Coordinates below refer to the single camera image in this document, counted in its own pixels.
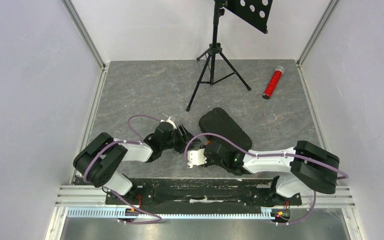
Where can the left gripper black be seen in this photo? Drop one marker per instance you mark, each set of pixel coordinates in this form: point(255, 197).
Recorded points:
point(186, 135)

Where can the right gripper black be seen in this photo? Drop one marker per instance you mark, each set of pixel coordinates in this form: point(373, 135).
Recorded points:
point(210, 151)

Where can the black plastic tool case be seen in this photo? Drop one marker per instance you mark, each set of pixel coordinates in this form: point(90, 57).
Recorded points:
point(218, 121)

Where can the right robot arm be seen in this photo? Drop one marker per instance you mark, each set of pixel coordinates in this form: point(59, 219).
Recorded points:
point(300, 168)

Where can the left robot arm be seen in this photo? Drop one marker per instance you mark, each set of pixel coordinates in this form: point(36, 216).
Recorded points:
point(98, 162)

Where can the red glitter tube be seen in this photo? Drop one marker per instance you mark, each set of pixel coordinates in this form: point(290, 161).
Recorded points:
point(278, 72)

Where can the black music stand tripod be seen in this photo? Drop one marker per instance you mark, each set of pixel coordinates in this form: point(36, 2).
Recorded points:
point(253, 12)

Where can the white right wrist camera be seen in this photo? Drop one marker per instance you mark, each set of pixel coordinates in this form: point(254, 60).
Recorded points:
point(196, 158)

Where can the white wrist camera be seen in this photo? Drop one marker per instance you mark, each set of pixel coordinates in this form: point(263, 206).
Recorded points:
point(196, 158)
point(170, 120)

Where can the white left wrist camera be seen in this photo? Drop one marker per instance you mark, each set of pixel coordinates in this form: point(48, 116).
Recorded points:
point(170, 120)

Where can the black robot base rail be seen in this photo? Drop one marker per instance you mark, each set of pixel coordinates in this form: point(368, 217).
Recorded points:
point(207, 195)

